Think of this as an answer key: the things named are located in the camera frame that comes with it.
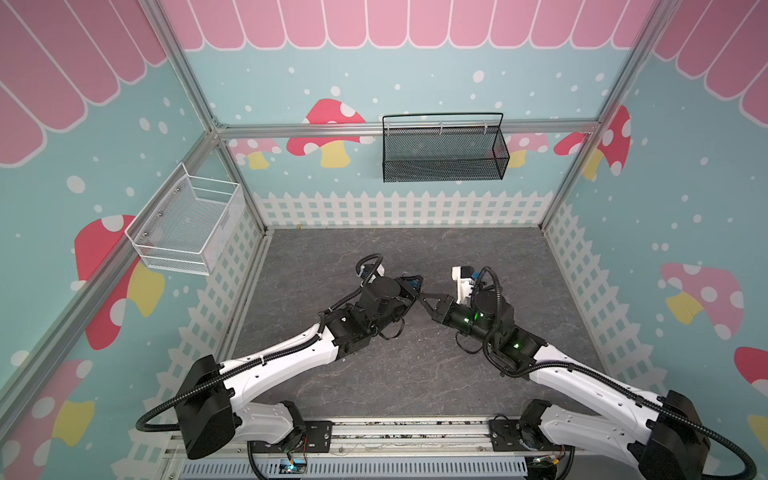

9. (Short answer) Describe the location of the black mesh wall basket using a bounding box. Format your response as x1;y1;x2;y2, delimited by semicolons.
381;112;510;183

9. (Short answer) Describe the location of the white wire wall basket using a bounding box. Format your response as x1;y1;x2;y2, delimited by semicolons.
125;164;245;276

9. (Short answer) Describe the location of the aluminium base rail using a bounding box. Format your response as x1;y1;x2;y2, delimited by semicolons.
161;416;661;463

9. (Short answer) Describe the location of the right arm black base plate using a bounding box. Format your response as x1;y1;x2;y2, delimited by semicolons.
488;417;567;454

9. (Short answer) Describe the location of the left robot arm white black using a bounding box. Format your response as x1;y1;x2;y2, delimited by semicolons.
135;254;423;460

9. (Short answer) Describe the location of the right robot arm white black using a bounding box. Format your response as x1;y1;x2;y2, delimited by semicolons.
418;267;757;479

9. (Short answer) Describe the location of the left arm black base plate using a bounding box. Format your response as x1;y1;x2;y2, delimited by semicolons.
252;421;334;454

